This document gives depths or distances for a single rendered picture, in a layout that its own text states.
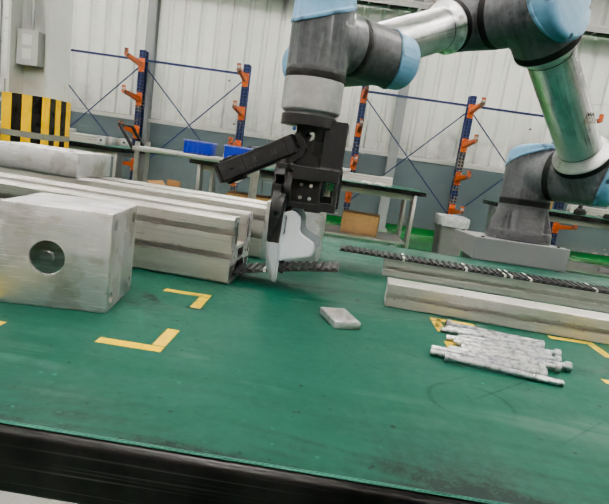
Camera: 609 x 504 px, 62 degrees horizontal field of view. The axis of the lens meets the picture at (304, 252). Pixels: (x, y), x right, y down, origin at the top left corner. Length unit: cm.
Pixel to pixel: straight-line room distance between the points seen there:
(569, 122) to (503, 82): 774
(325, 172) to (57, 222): 30
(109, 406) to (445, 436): 22
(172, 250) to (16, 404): 35
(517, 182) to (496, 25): 42
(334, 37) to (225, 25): 815
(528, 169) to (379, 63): 68
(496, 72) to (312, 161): 822
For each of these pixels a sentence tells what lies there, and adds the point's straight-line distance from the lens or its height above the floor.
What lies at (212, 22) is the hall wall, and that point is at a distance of 884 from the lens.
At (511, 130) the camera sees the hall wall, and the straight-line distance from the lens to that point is 885.
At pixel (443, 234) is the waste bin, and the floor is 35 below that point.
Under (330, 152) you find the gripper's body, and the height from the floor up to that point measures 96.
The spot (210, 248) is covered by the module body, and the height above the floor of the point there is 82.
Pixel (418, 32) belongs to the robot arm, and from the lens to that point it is 95.
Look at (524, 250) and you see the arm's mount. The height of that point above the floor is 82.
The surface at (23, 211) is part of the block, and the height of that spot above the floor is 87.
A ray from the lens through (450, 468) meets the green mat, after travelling 35.
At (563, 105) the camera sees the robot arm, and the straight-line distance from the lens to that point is 112.
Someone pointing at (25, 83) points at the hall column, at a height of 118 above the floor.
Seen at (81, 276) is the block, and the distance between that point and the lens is 52.
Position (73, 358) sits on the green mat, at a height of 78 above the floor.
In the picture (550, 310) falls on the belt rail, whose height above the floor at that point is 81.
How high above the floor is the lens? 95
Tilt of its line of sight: 10 degrees down
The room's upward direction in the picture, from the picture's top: 8 degrees clockwise
